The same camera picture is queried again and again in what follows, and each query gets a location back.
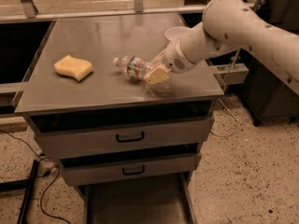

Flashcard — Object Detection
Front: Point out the middle grey drawer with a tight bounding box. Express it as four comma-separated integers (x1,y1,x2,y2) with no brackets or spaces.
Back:
61,144,201,186

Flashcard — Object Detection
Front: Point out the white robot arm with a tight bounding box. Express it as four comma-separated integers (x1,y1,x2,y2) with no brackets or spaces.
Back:
144,0,299,93

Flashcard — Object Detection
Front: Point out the metal rail frame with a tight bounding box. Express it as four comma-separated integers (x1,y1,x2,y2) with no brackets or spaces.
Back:
0,0,265,24

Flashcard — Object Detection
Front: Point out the dark cabinet on right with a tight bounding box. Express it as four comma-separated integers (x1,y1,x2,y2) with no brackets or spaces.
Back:
240,0,299,126

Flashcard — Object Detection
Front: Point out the clear plastic water bottle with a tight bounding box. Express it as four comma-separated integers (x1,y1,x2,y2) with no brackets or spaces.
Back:
113,56,165,81

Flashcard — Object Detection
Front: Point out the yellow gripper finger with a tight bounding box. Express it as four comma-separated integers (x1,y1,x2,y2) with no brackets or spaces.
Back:
150,50,164,64
143,65,171,84

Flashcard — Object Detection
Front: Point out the top grey drawer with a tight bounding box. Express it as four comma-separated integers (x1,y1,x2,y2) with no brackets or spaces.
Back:
32,101,212,159

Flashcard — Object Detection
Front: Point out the bottom grey drawer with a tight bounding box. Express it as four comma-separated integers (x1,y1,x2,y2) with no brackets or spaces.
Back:
83,174,197,224

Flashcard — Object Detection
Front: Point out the black floor cable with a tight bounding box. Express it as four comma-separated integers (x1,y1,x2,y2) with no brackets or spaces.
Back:
0,128,73,224

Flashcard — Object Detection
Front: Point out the black metal floor frame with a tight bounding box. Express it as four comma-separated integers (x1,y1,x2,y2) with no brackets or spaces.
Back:
0,159,41,224

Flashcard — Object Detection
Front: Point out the white power cable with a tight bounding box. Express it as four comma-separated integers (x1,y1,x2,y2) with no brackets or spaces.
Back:
210,47,243,138

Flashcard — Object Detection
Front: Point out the grey drawer cabinet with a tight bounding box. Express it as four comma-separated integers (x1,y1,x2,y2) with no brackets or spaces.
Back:
12,12,226,224

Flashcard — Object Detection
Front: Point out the grey drawer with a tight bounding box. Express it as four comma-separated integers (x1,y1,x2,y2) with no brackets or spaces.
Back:
32,101,212,159
61,144,201,186
83,174,197,224

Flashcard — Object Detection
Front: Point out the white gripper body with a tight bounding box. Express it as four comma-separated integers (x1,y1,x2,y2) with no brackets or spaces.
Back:
163,35,200,74

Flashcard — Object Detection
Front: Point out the white bowl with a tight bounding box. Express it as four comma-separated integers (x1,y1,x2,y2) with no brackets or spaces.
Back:
165,26,190,41

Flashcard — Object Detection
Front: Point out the yellow sponge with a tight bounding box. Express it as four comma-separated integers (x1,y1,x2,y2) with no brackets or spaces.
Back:
54,55,93,82

